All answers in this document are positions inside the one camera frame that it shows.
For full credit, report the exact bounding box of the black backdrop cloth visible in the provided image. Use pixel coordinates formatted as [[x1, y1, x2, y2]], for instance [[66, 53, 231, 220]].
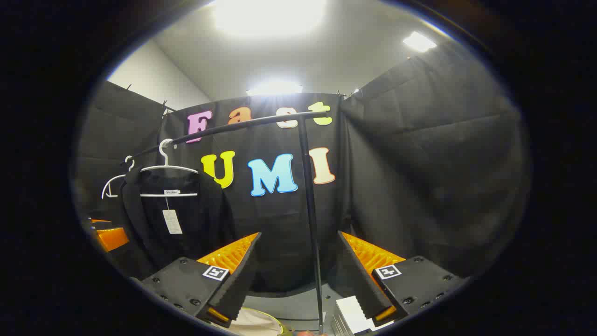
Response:
[[75, 40, 532, 299]]

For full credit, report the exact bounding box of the black knit garment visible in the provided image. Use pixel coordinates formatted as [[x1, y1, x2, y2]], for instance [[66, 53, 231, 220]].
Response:
[[119, 167, 236, 280]]

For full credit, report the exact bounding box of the ceiling light panel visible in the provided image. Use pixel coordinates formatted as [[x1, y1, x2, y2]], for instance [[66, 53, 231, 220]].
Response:
[[403, 31, 437, 53], [246, 81, 304, 97], [212, 0, 327, 38]]

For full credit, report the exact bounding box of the white panelled cabinet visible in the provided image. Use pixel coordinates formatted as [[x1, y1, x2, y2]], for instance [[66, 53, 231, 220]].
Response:
[[332, 295, 395, 336]]

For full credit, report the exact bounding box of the white laundry hamper yellow rim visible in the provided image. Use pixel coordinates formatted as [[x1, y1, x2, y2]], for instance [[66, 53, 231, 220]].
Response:
[[224, 307, 292, 336]]

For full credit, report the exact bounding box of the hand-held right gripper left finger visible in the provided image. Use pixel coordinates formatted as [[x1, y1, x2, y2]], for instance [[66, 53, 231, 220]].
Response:
[[140, 232, 263, 327]]

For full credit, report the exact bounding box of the black clothes rack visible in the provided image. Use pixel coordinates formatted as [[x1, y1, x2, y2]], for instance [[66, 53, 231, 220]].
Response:
[[122, 110, 330, 335]]

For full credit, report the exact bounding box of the white clothes hanger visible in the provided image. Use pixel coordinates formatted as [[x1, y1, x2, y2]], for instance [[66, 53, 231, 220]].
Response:
[[139, 139, 200, 198], [102, 156, 136, 200]]

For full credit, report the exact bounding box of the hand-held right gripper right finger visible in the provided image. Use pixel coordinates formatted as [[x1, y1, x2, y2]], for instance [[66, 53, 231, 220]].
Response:
[[337, 230, 469, 327]]

